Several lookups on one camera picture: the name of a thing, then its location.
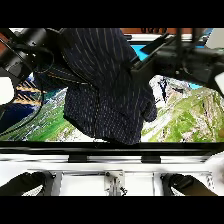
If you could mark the navy striped shirt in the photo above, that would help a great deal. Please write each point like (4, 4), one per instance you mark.
(106, 100)

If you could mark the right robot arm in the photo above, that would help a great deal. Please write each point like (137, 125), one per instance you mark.
(186, 63)

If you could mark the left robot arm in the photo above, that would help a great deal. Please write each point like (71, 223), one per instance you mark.
(23, 46)

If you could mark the silver frame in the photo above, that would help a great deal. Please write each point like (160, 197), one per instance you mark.
(113, 170)

